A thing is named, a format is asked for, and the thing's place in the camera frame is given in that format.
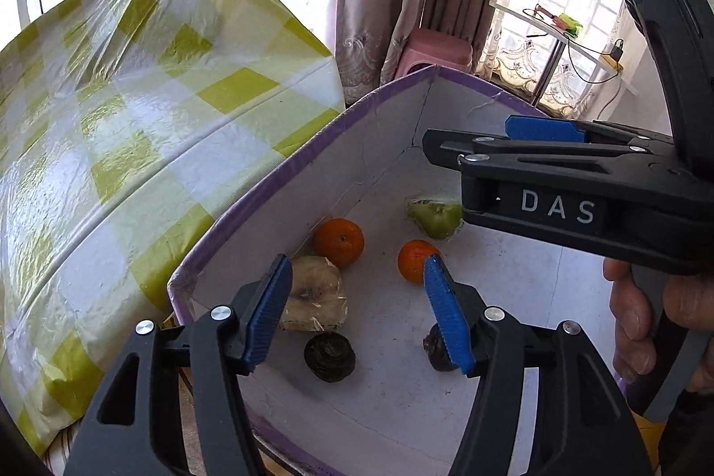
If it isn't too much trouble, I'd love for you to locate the purple-rimmed cardboard box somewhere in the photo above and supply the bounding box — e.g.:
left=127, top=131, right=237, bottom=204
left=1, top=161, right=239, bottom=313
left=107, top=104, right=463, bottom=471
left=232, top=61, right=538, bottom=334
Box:
left=167, top=65, right=632, bottom=476

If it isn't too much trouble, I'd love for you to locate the dark dried fruit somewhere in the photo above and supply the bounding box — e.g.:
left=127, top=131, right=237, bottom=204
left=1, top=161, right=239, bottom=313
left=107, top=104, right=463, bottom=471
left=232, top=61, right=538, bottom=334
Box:
left=304, top=332, right=357, bottom=383
left=422, top=323, right=464, bottom=373

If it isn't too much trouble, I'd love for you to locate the green pear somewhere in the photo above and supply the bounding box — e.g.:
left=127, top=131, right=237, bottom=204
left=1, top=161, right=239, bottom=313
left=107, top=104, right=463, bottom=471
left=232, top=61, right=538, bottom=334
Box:
left=406, top=197, right=465, bottom=240

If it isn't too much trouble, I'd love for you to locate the yellow checked plastic tablecloth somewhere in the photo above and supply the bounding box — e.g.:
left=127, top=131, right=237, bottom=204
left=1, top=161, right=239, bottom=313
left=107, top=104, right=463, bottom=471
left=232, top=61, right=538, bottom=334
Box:
left=0, top=0, right=345, bottom=457

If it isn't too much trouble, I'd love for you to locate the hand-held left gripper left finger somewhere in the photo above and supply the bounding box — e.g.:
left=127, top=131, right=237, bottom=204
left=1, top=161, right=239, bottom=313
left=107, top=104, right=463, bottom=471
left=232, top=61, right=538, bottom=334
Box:
left=64, top=254, right=294, bottom=476

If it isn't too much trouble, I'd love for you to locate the white side table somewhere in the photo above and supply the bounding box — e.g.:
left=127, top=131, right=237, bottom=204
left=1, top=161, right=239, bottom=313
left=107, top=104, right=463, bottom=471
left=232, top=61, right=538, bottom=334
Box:
left=490, top=0, right=640, bottom=109

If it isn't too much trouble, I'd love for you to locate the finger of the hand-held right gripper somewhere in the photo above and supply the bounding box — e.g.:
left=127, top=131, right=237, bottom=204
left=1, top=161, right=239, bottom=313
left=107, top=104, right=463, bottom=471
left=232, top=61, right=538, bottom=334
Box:
left=422, top=128, right=701, bottom=210
left=505, top=115, right=678, bottom=148

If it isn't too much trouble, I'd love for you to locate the white cable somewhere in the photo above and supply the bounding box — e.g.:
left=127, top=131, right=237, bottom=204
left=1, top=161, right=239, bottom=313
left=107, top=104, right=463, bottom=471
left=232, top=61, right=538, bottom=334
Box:
left=598, top=62, right=623, bottom=116

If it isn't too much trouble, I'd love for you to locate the person's right hand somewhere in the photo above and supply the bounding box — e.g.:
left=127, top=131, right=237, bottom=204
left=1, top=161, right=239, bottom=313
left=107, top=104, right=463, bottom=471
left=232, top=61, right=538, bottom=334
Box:
left=604, top=257, right=714, bottom=394

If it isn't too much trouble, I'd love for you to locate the pink plastic stool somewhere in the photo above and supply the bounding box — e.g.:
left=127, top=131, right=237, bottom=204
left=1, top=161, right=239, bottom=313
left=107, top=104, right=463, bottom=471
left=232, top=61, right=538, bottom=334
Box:
left=393, top=28, right=474, bottom=82

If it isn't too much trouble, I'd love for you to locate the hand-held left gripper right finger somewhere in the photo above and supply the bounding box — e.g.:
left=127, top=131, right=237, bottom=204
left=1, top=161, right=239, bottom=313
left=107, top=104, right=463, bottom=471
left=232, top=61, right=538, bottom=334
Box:
left=422, top=254, right=653, bottom=476

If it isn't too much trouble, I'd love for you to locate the orange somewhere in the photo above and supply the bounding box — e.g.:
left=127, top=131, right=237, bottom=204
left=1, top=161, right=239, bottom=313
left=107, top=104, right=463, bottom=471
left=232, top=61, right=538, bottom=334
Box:
left=311, top=218, right=365, bottom=269
left=397, top=240, right=441, bottom=286

